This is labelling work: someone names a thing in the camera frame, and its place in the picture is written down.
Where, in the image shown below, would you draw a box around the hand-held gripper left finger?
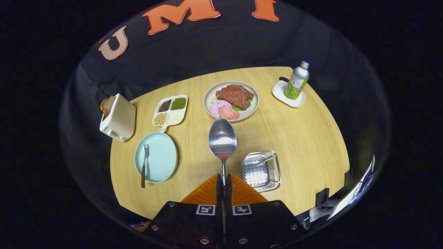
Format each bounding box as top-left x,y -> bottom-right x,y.
142,174 -> 224,249

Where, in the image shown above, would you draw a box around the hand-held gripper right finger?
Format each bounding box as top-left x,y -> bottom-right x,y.
224,174 -> 307,249

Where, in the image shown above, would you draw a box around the silver metal spoon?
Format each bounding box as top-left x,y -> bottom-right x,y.
208,118 -> 238,185

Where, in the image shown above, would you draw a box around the fork with brown handle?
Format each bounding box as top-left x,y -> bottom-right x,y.
141,144 -> 150,188

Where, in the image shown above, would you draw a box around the perforated metal basket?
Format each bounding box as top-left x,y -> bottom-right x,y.
241,150 -> 281,193

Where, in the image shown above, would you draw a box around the light blue plate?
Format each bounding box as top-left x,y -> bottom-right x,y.
134,132 -> 179,183

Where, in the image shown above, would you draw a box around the red pink ham slice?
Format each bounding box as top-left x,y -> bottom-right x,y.
219,106 -> 240,120

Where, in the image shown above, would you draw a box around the white divided snack tray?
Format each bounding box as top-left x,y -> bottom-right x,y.
152,94 -> 188,133

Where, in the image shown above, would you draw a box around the pale pink ham slice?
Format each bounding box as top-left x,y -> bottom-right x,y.
209,100 -> 232,119

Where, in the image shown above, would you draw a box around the green lettuce leaf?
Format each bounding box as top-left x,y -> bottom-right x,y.
232,99 -> 253,112

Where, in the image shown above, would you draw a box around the beige plate with food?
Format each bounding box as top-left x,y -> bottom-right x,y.
204,81 -> 259,122

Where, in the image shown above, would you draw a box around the brown steak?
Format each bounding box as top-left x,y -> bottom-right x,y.
216,84 -> 254,110

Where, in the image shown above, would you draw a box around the green mung beans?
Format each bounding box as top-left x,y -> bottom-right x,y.
171,97 -> 187,111

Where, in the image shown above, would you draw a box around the small white square dish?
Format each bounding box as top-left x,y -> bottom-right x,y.
272,80 -> 306,108

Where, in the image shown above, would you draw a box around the cream white toaster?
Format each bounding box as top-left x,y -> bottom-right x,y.
99,93 -> 137,143

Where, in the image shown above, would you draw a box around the silver bottle with green label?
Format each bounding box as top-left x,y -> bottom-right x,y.
284,61 -> 310,100

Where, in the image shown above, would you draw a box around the toasted bread slice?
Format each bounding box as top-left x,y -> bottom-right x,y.
100,95 -> 115,116

